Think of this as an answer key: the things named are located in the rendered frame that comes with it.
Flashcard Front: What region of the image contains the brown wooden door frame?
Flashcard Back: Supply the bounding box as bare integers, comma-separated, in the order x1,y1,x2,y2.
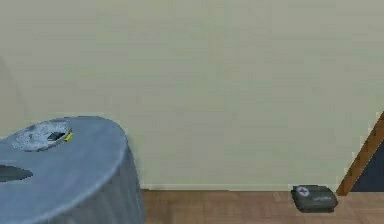
335,111,384,197

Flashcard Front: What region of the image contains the dark green first aid kit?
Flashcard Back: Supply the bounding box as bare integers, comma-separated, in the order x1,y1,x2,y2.
290,184,339,214

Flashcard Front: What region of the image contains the small black yellow object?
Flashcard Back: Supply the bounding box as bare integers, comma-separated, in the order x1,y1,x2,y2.
47,129,74,143

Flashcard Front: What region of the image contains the round blue-grey dining table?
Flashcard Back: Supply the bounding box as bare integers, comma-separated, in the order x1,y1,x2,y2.
0,115,148,224

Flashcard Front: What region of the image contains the crumpled grey foil dish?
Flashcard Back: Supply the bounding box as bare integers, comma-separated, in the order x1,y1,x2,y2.
11,120,72,153

